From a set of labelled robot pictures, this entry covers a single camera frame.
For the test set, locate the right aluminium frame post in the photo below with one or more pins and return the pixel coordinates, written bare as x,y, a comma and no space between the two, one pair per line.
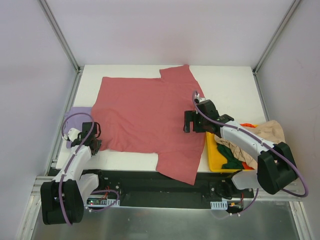
276,35

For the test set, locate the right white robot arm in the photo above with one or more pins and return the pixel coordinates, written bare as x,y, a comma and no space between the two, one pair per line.
276,167

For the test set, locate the beige t shirt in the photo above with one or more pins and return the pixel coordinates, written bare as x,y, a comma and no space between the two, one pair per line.
270,131

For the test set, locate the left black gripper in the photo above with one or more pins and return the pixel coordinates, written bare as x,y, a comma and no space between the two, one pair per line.
94,144

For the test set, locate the left white cable duct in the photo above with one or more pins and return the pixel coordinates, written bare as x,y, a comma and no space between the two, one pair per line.
99,202

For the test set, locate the right white cable duct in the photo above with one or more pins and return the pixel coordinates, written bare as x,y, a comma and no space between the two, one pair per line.
219,205

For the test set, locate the white cable duct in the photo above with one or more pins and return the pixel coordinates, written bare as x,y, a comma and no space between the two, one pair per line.
99,202
219,205

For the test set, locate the orange t shirt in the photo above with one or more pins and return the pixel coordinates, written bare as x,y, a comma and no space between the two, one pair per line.
248,162

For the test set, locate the folded lavender t shirt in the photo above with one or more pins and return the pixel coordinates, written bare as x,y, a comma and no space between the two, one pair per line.
75,118

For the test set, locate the dark green t shirt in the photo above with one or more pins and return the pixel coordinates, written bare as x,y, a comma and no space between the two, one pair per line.
232,162

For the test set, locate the aluminium frame post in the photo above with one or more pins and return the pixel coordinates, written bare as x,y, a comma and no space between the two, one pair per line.
276,35
59,34

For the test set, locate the left aluminium frame post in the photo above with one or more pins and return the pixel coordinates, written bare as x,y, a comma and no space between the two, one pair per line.
59,34

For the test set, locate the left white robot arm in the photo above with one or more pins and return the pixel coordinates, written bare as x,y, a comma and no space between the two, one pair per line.
64,198

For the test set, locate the pink red t shirt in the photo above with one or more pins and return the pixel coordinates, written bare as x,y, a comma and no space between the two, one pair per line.
147,115

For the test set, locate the yellow plastic tray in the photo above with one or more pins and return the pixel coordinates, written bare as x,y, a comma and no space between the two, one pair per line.
215,159

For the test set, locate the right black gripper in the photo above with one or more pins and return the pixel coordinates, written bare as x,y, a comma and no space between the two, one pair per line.
195,121

